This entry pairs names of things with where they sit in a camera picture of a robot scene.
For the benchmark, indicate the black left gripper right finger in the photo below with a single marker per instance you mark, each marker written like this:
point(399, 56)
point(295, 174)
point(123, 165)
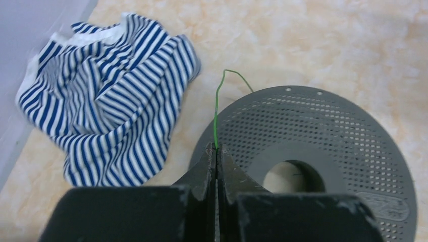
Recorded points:
point(324, 212)

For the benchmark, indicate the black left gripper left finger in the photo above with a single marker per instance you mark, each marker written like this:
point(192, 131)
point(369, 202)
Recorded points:
point(183, 211)

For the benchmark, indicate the black cable spool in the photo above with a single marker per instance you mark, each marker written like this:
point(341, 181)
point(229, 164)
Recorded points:
point(371, 165)

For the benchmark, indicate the blue white striped cloth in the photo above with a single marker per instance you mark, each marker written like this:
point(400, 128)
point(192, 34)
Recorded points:
point(109, 97)

